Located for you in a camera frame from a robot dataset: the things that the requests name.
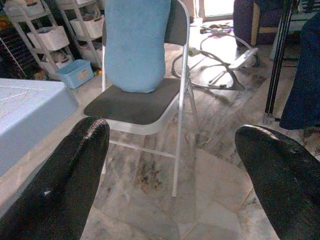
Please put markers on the black metal stand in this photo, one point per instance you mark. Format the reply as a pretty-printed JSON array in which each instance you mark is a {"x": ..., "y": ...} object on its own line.
[{"x": 275, "y": 75}]

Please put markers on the grey white folding chair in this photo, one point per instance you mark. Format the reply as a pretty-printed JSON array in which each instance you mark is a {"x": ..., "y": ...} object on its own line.
[{"x": 135, "y": 107}]

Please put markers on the white storage bin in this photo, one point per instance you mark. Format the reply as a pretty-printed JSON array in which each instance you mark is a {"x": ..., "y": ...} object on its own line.
[
  {"x": 90, "y": 26},
  {"x": 50, "y": 38},
  {"x": 91, "y": 53}
]

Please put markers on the white shelf rack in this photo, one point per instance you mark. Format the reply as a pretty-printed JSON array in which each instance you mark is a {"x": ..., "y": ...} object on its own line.
[
  {"x": 37, "y": 58},
  {"x": 96, "y": 50}
]

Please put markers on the light blue plastic table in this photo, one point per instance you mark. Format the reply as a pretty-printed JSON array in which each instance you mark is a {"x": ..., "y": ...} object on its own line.
[{"x": 30, "y": 112}]

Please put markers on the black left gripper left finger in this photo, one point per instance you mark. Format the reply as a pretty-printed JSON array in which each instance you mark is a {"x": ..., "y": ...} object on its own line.
[{"x": 57, "y": 190}]

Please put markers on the dark blue cloth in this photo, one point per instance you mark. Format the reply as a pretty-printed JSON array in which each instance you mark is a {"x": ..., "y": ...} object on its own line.
[{"x": 305, "y": 87}]

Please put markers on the blue plastic storage box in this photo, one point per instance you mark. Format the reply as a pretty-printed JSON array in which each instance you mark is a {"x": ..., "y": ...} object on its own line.
[{"x": 75, "y": 75}]

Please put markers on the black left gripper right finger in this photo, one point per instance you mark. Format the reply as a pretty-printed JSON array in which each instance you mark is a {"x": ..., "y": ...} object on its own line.
[{"x": 287, "y": 190}]

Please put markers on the light blue cushion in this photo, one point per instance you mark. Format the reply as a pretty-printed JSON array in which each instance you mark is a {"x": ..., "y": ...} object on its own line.
[{"x": 135, "y": 50}]

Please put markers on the purple wooden armchair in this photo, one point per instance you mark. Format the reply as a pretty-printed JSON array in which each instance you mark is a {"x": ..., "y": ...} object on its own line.
[{"x": 243, "y": 22}]

